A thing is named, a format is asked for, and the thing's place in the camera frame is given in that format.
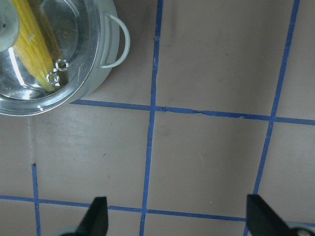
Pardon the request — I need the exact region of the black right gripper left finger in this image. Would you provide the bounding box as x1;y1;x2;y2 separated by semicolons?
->
57;197;109;236

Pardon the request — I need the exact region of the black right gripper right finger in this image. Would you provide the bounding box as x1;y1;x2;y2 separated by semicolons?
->
246;194;315;236

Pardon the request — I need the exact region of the glass pot lid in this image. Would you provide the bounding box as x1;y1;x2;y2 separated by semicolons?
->
0;0;104;112

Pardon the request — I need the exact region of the yellow corn cob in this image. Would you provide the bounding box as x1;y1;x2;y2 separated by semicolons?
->
12;0;62;92

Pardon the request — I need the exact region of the pale green cooking pot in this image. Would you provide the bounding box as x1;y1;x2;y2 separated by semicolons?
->
0;0;131;117

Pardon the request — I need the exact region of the brown paper table mat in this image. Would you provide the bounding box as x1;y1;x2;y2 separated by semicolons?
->
0;0;315;236

